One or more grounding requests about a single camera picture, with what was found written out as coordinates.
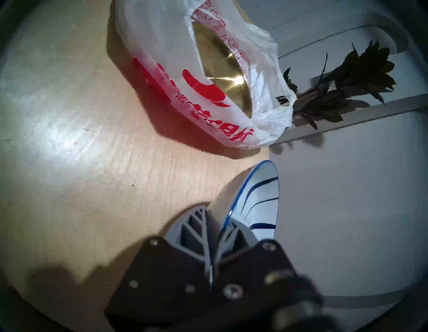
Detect white plastic bag red print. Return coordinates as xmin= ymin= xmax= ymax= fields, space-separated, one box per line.
xmin=115 ymin=0 xmax=297 ymax=149

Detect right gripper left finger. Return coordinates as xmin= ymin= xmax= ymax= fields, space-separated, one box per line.
xmin=105 ymin=205 xmax=215 ymax=327

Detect tall dark leafy plant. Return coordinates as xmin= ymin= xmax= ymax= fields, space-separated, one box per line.
xmin=276 ymin=40 xmax=397 ymax=130

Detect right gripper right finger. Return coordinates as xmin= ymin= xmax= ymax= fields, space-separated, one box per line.
xmin=214 ymin=219 xmax=301 ymax=302

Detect white plate dark stripes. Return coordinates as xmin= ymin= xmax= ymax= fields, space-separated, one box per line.
xmin=208 ymin=160 xmax=280 ymax=242

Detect round gold metal plate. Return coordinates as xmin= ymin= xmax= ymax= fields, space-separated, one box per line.
xmin=191 ymin=21 xmax=253 ymax=118

